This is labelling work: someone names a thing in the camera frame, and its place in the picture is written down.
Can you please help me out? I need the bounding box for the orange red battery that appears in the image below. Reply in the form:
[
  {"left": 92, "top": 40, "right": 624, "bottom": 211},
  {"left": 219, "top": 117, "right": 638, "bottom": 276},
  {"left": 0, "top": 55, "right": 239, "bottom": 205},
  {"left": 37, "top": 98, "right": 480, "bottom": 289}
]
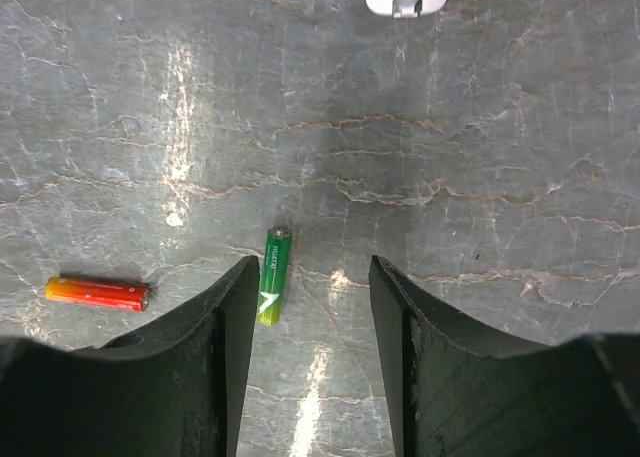
[{"left": 45, "top": 277, "right": 149, "bottom": 312}]

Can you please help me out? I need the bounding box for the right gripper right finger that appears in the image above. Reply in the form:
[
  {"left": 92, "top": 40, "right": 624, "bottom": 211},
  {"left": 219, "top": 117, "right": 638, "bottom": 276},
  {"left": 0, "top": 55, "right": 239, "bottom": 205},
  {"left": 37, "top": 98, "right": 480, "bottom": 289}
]
[{"left": 369, "top": 256, "right": 639, "bottom": 456}]

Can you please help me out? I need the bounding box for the green battery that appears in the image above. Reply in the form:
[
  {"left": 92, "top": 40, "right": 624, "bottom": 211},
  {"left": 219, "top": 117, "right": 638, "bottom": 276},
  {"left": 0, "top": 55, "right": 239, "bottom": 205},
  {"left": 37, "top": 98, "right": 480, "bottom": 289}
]
[{"left": 257, "top": 227, "right": 293, "bottom": 326}]

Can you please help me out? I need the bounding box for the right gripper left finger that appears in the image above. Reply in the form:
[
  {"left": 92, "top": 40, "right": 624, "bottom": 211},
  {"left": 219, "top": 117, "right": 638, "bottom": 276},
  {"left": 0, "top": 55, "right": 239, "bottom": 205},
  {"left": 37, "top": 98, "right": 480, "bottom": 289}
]
[{"left": 1, "top": 256, "right": 260, "bottom": 456}]

